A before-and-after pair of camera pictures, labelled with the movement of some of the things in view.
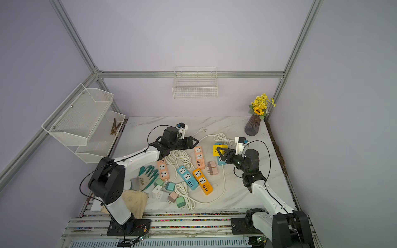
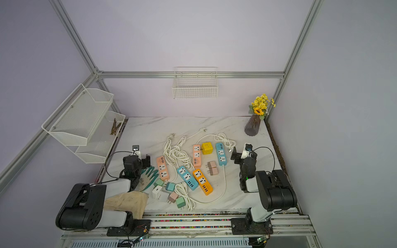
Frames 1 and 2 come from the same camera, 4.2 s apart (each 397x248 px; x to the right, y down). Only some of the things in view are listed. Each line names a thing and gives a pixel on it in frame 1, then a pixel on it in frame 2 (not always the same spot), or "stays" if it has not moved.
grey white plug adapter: [163, 196] stays
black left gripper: [188, 142] to [146, 161]
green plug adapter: [159, 182] stays
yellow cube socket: [215, 153] to [207, 148]
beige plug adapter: [213, 170] stays
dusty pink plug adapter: [172, 197] stays
